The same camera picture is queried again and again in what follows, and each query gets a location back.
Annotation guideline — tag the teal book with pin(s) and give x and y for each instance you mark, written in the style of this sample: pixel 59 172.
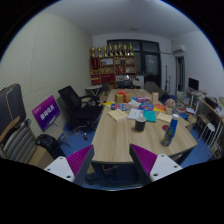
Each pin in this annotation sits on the teal book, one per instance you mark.
pixel 149 116

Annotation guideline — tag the black office chair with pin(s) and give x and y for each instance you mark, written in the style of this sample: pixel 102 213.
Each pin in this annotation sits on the black office chair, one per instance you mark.
pixel 78 110

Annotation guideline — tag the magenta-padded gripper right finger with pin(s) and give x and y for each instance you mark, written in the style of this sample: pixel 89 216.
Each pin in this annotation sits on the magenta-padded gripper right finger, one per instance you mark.
pixel 160 166

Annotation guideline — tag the orange booklet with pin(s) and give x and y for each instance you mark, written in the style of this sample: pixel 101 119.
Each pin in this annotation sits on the orange booklet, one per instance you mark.
pixel 160 108

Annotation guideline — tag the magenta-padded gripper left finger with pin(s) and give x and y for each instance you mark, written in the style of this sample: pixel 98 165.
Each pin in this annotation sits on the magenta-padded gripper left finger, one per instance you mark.
pixel 63 166

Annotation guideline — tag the black computer monitor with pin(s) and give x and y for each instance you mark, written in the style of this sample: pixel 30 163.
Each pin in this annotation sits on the black computer monitor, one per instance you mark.
pixel 193 84

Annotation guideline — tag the yellow gift box red ribbon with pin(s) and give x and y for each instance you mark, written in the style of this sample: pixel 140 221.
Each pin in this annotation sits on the yellow gift box red ribbon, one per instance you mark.
pixel 123 97

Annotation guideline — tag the wooden shelf unit with trophies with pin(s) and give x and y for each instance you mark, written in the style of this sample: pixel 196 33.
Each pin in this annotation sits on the wooden shelf unit with trophies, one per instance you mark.
pixel 111 68

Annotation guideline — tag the long side desk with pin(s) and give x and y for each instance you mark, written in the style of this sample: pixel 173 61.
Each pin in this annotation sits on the long side desk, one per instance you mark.
pixel 208 106

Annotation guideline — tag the black framed glass door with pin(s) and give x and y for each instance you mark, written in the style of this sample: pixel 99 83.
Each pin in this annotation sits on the black framed glass door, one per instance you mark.
pixel 150 63

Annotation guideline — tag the purple sign board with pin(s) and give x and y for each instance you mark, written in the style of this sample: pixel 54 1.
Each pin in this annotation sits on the purple sign board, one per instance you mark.
pixel 46 113

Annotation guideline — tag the blue and red magazine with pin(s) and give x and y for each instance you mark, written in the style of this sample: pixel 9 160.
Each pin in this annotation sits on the blue and red magazine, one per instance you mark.
pixel 146 106
pixel 121 107

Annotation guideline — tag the white air conditioner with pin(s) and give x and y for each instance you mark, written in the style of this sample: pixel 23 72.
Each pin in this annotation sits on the white air conditioner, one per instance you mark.
pixel 179 48

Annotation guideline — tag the pink box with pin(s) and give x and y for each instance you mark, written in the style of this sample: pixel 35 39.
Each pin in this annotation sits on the pink box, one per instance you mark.
pixel 142 99

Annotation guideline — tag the black bag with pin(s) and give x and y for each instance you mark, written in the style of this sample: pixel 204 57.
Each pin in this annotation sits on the black bag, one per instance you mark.
pixel 48 145

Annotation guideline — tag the white round stool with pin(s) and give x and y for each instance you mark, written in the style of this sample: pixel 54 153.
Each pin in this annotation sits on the white round stool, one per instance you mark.
pixel 209 127

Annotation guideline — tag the pale yellow book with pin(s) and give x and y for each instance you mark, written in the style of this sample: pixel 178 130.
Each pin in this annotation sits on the pale yellow book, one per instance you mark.
pixel 117 115

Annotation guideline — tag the small beige card stand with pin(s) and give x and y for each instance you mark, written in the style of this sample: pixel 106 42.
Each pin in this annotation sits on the small beige card stand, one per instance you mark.
pixel 155 97

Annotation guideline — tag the brown wooden stool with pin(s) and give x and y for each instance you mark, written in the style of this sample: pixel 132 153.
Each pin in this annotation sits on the brown wooden stool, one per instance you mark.
pixel 202 118

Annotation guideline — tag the stack of books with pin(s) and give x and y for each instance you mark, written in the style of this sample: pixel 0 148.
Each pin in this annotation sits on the stack of books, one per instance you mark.
pixel 183 99

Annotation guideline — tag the white printed booklet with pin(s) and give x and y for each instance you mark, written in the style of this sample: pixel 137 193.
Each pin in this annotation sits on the white printed booklet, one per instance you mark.
pixel 135 114

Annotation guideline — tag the flat round red coaster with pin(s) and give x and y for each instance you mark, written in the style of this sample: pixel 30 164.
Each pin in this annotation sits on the flat round red coaster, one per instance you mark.
pixel 165 127

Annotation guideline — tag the grey-brown chair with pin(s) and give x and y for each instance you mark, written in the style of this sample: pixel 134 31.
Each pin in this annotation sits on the grey-brown chair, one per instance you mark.
pixel 153 87

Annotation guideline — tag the blue drink bottle white cap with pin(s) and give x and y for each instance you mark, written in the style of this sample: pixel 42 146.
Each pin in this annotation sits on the blue drink bottle white cap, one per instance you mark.
pixel 170 131

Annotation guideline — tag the small round side table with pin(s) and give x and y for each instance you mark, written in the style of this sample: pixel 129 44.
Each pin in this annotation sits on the small round side table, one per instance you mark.
pixel 93 88

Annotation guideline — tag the pink flowers in white pot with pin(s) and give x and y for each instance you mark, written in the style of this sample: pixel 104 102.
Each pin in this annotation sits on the pink flowers in white pot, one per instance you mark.
pixel 170 105

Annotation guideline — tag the beige flat book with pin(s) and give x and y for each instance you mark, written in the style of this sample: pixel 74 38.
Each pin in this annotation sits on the beige flat book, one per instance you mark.
pixel 164 117

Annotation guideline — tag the dark chair with striped cushion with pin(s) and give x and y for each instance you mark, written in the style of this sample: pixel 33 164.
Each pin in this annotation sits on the dark chair with striped cushion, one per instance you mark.
pixel 16 143

